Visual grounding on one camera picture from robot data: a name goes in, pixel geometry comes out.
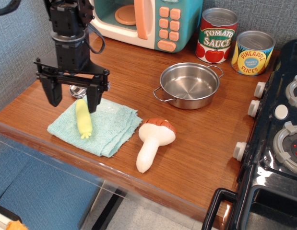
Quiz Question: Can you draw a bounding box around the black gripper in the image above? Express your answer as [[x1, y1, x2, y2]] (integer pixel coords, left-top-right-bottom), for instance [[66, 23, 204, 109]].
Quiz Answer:
[[35, 32, 110, 114]]

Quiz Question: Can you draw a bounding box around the spoon with yellow handle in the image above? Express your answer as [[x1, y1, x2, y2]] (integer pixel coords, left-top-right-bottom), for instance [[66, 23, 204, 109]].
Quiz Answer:
[[70, 85, 93, 139]]

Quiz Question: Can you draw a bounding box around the light blue cloth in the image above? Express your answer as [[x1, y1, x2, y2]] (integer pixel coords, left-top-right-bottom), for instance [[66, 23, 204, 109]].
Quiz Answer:
[[48, 99, 142, 158]]

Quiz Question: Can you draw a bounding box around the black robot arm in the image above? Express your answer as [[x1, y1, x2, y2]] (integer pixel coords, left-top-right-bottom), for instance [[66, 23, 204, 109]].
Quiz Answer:
[[35, 0, 110, 113]]

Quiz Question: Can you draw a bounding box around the plush mushroom toy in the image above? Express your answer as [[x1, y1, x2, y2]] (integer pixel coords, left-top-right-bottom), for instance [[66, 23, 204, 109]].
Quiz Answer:
[[136, 118, 177, 173]]

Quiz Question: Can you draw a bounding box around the small steel pot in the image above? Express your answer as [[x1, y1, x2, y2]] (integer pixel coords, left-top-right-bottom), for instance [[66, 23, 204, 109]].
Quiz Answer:
[[153, 62, 224, 110]]

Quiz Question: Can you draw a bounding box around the toy microwave teal and white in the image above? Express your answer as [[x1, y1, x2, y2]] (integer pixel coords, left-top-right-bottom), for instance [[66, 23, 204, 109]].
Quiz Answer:
[[90, 0, 203, 53]]

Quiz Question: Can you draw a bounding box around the tomato sauce can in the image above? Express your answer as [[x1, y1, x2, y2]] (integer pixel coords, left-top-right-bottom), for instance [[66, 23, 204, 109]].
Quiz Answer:
[[196, 8, 238, 64]]

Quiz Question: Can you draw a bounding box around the pineapple slices can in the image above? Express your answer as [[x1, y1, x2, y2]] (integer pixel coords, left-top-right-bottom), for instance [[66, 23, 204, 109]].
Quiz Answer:
[[231, 31, 275, 76]]

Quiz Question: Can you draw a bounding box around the black toy stove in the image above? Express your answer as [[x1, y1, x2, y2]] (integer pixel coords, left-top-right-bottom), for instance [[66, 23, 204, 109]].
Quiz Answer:
[[202, 39, 297, 230]]

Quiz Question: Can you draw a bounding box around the black braided cable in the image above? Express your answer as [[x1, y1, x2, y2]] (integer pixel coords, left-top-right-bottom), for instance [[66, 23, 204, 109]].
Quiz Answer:
[[0, 0, 22, 18]]

